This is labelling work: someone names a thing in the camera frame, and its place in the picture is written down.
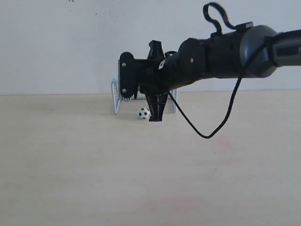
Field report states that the black and white soccer ball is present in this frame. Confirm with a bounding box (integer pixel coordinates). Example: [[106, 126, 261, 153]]
[[138, 107, 151, 119]]

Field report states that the white miniature soccer goal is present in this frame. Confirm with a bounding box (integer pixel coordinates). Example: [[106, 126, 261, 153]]
[[111, 78, 178, 114]]

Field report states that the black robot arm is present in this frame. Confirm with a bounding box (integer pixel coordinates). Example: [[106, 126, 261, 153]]
[[119, 24, 301, 121]]

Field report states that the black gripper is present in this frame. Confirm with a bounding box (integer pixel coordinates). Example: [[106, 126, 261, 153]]
[[119, 40, 170, 121]]

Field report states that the black velcro strap loop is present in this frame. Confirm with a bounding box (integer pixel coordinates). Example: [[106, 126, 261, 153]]
[[202, 2, 236, 36]]

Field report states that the black cable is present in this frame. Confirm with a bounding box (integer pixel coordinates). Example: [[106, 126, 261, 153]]
[[168, 30, 283, 139]]

